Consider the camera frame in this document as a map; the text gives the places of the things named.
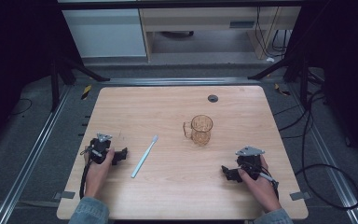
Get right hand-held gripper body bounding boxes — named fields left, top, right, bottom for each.
left=234, top=146, right=281, bottom=189

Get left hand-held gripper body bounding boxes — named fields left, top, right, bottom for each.
left=79, top=133, right=114, bottom=165

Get light blue toothbrush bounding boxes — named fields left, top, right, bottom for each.
left=131, top=133, right=159, bottom=179

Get amber glass cup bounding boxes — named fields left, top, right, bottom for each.
left=182, top=114, right=214, bottom=147

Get person's left hand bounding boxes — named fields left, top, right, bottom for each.
left=83, top=147, right=116, bottom=200

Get person's right hand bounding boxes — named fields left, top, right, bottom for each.
left=237, top=154, right=282, bottom=215

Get grey tape strip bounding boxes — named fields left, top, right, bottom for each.
left=289, top=191, right=311, bottom=202
left=53, top=190, right=76, bottom=200

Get yellow black tape strip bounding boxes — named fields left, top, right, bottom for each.
left=273, top=82, right=292, bottom=97
left=80, top=84, right=93, bottom=101

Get black metal stand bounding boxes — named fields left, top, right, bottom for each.
left=49, top=54, right=111, bottom=112
left=247, top=52, right=324, bottom=110

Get white cabinet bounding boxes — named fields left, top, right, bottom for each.
left=61, top=8, right=147, bottom=59

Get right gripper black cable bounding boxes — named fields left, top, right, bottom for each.
left=255, top=164, right=281, bottom=200

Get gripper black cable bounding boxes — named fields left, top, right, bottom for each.
left=79, top=158, right=93, bottom=200
left=255, top=164, right=281, bottom=200

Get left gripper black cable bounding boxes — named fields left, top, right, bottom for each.
left=79, top=158, right=93, bottom=200

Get aluminium rail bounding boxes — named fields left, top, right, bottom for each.
left=100, top=77, right=261, bottom=87
left=288, top=84, right=358, bottom=224
left=0, top=85, right=73, bottom=224

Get black floor cable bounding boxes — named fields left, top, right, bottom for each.
left=273, top=90, right=358, bottom=211

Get hanging black cables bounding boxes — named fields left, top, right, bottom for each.
left=255, top=7, right=293, bottom=59

